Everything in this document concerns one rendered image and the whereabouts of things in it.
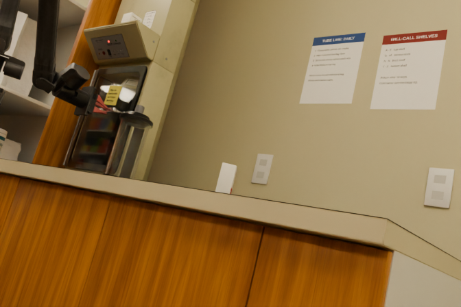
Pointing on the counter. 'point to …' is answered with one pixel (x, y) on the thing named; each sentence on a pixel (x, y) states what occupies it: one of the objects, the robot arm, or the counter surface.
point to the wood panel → (53, 140)
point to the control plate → (100, 44)
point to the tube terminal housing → (165, 78)
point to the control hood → (140, 32)
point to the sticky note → (112, 94)
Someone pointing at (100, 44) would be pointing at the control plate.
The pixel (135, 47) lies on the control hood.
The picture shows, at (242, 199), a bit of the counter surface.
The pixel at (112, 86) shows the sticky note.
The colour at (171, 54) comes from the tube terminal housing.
